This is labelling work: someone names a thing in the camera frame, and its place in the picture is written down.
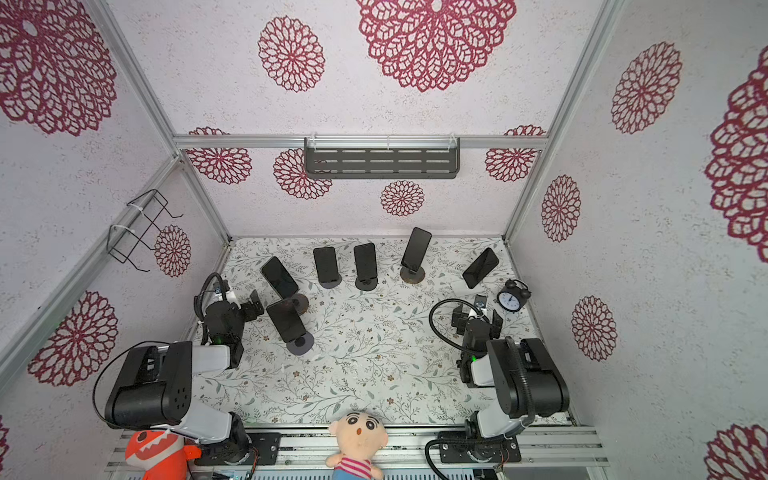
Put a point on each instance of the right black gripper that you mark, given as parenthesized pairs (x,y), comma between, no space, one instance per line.
(480,321)

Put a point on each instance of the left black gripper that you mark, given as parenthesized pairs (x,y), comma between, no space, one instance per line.
(247,306)

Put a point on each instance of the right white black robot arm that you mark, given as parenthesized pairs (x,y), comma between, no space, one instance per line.
(521,374)

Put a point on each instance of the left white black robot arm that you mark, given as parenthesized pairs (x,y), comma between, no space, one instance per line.
(153,390)

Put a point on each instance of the wooden round stand left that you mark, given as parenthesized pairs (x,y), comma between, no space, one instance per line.
(300,303)

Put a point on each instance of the wooden round stand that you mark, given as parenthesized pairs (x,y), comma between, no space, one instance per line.
(412,276)
(300,303)

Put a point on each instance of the grey round phone stand front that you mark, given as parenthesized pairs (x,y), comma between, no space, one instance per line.
(301,345)

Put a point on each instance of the wooden round stand right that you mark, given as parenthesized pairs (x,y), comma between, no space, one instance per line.
(412,276)

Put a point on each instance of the black phone tall wooden stand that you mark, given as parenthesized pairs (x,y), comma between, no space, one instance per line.
(416,249)

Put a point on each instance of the black alarm clock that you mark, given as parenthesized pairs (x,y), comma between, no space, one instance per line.
(514,296)

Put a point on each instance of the boy doll plush toy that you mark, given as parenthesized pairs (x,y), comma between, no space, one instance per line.
(359,436)

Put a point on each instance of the red shark plush toy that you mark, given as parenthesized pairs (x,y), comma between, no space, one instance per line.
(162,455)

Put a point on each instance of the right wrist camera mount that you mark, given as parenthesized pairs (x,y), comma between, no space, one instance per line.
(480,302)

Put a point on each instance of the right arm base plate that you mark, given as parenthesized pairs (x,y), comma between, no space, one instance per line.
(457,448)

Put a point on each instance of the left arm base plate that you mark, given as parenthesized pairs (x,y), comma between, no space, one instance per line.
(262,449)

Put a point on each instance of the black wire wall rack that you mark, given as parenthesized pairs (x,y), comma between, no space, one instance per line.
(145,211)

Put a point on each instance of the grey wall shelf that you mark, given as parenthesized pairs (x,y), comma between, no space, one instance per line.
(386,160)

